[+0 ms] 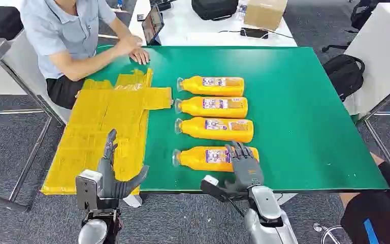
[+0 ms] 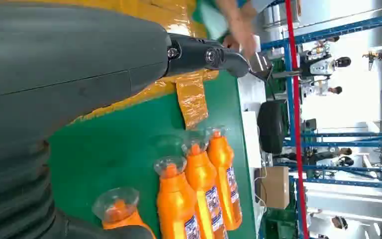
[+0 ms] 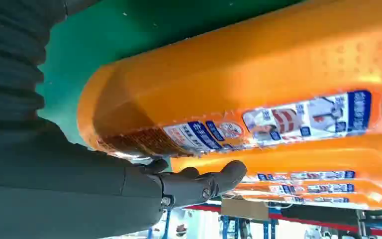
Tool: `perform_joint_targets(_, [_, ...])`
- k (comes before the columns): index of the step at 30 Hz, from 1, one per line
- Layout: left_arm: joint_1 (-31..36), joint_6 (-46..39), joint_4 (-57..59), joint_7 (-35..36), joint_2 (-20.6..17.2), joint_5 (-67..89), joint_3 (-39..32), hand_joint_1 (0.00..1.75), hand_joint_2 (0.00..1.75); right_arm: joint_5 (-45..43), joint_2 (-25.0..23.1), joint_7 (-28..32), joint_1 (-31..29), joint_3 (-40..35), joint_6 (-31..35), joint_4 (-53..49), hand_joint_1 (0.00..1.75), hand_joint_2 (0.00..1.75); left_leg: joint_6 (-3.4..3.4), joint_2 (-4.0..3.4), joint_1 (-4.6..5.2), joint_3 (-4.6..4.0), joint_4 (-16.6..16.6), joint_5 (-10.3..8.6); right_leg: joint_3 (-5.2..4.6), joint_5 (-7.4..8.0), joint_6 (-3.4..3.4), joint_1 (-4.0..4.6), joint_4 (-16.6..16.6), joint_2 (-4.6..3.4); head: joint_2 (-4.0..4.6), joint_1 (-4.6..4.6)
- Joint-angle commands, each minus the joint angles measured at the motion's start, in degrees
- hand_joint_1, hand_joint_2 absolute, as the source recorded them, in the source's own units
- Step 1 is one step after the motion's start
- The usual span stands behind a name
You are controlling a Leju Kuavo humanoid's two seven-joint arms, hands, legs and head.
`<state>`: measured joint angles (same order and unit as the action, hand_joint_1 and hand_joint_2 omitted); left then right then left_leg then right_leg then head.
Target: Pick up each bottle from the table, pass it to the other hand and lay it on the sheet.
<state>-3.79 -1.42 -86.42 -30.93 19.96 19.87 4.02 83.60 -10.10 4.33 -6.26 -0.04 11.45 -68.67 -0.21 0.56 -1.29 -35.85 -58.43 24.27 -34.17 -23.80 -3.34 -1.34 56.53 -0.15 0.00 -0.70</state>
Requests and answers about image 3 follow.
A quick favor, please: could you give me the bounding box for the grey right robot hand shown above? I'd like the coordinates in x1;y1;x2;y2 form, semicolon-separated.
0;119;248;239

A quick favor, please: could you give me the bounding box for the cardboard box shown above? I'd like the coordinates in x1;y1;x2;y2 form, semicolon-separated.
220;198;270;221

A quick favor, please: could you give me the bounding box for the red rail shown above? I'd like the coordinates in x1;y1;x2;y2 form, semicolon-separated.
184;204;382;238

